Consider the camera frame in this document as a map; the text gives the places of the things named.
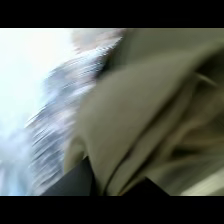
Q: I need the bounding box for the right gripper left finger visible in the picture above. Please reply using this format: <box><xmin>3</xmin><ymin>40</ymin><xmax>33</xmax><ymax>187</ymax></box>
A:
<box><xmin>42</xmin><ymin>155</ymin><xmax>98</xmax><ymax>197</ymax></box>

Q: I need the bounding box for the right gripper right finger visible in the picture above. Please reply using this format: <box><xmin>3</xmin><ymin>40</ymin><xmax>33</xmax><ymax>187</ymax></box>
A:
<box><xmin>123</xmin><ymin>176</ymin><xmax>170</xmax><ymax>197</ymax></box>

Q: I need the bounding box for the khaki garment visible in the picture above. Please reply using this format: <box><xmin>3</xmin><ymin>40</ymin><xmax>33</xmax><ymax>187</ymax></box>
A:
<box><xmin>63</xmin><ymin>28</ymin><xmax>224</xmax><ymax>197</ymax></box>

